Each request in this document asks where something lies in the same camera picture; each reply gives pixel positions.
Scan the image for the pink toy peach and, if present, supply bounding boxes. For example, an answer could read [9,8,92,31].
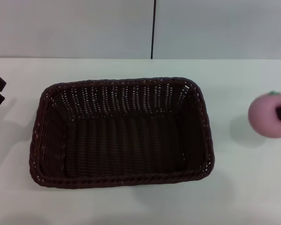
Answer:
[248,90,281,139]

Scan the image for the dark brown woven basket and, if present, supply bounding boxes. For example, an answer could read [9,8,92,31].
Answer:
[29,76,215,189]

